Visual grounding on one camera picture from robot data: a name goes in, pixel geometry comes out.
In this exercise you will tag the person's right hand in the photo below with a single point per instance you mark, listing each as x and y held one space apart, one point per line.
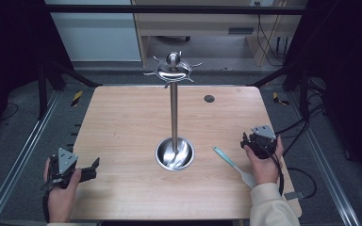
265 169

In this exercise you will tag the black metal frame strut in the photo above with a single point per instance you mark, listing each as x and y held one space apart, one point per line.
301 91
42 91

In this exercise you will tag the grey plug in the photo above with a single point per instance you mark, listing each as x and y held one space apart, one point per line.
294 195

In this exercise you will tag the yellow black striped tape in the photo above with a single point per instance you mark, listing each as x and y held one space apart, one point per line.
278 99
77 98

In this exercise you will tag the white cabinet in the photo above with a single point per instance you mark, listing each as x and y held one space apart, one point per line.
97 34

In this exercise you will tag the stainless steel utensil stand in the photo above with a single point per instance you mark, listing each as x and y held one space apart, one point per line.
173 125

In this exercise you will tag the aluminium floor rail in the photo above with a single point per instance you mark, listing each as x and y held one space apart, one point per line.
19 153
325 160

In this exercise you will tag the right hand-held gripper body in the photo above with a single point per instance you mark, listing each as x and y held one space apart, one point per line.
263 142

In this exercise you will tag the black horizontal frame bar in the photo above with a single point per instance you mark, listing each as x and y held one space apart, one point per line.
176 9

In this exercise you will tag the person's left hand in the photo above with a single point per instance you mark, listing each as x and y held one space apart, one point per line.
60 199

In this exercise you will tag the dark round table grommet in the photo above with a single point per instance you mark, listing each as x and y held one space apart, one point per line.
209 98

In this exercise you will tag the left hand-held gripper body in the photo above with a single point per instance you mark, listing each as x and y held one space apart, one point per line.
65 160

